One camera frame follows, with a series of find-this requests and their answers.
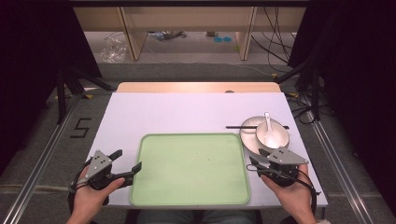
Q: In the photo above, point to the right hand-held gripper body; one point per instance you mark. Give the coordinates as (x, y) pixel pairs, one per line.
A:
(285, 160)

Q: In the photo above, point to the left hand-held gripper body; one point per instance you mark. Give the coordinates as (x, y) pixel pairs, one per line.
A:
(99, 162)

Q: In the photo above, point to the person's right hand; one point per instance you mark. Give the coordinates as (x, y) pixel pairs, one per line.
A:
(291, 196)

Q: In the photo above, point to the person's left hand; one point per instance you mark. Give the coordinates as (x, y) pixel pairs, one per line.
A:
(90, 199)

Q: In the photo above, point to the silver metal plate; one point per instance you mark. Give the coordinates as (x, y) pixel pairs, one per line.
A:
(249, 137)

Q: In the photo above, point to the white spoon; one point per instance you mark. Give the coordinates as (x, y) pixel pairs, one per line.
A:
(268, 122)

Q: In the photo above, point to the black chopsticks pair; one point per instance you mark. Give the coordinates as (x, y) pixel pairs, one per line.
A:
(239, 127)

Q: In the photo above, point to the green plastic tray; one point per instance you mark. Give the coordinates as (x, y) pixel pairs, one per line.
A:
(190, 169)

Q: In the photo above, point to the black metal stand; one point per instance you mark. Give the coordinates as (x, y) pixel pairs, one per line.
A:
(61, 93)
(316, 93)

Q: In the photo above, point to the wooden table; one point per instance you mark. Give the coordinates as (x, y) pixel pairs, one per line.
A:
(186, 87)

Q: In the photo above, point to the clear plastic bag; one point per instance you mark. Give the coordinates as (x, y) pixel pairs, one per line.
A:
(113, 51)

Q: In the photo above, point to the blue round object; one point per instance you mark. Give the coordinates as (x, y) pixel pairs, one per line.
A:
(218, 39)
(227, 39)

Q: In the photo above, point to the blue and white bundle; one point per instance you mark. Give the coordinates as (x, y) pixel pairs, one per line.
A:
(165, 34)

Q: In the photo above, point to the black curtain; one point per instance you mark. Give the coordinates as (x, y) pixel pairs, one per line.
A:
(358, 46)
(31, 46)

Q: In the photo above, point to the aluminium floor rail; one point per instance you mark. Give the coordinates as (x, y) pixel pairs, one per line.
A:
(39, 161)
(337, 165)

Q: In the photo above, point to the wooden desk frame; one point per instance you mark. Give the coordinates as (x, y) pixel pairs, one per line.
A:
(186, 18)

